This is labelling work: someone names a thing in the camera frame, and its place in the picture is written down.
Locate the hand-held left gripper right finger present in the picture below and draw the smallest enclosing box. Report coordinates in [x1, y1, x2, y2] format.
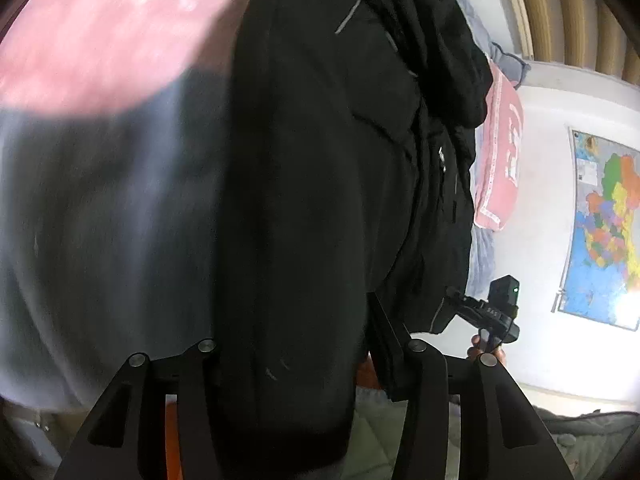
[367, 292, 576, 480]

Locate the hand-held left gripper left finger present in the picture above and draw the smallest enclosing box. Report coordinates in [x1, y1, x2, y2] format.
[52, 339, 221, 480]

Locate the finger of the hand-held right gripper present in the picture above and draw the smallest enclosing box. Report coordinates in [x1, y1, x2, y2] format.
[445, 286, 489, 321]

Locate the black hooded jacket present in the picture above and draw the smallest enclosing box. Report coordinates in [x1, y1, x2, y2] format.
[212, 0, 493, 480]

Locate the person's right hand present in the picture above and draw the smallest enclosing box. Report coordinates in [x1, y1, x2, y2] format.
[467, 334, 507, 367]

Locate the pale quilted cloth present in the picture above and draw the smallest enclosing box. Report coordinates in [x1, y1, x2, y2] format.
[345, 389, 462, 480]

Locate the pink pillow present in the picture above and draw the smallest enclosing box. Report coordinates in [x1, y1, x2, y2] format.
[472, 60, 526, 232]

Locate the grey pink floral blanket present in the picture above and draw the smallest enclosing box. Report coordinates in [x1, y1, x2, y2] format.
[0, 0, 497, 411]

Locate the grey pillow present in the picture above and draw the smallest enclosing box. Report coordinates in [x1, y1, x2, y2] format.
[487, 42, 532, 90]

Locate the striped brown window blind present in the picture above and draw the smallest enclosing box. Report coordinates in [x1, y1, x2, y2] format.
[500, 0, 640, 86]

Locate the colourful wall map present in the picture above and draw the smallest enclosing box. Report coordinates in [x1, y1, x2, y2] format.
[551, 127, 640, 332]

